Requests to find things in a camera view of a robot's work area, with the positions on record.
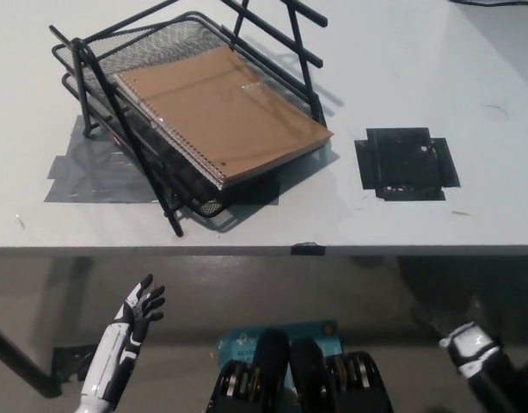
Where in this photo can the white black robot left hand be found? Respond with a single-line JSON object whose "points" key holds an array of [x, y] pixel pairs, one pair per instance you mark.
{"points": [[135, 318]]}

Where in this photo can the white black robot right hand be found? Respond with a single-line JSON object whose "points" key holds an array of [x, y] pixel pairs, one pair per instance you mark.
{"points": [[470, 348]]}

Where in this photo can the brown spiral notebook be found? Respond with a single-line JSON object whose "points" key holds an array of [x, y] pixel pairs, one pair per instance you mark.
{"points": [[225, 120]]}

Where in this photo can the black robot body left block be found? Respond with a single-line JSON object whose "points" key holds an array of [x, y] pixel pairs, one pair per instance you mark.
{"points": [[266, 370]]}

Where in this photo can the black mesh file tray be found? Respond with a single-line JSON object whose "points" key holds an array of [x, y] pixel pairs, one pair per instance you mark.
{"points": [[87, 86]]}

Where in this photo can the black floor tape patch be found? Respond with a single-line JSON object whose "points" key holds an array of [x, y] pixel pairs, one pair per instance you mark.
{"points": [[70, 363]]}

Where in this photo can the teal router box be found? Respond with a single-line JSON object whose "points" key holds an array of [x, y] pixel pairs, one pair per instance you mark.
{"points": [[242, 344]]}

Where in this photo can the black table leg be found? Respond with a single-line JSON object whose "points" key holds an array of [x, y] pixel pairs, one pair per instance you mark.
{"points": [[19, 359]]}

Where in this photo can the grey tape patch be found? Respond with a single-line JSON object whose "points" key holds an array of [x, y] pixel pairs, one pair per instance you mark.
{"points": [[75, 180]]}

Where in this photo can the small white scrap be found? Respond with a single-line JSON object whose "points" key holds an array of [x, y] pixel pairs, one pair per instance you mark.
{"points": [[20, 219]]}

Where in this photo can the black tape square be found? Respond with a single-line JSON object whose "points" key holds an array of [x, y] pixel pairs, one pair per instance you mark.
{"points": [[401, 168]]}

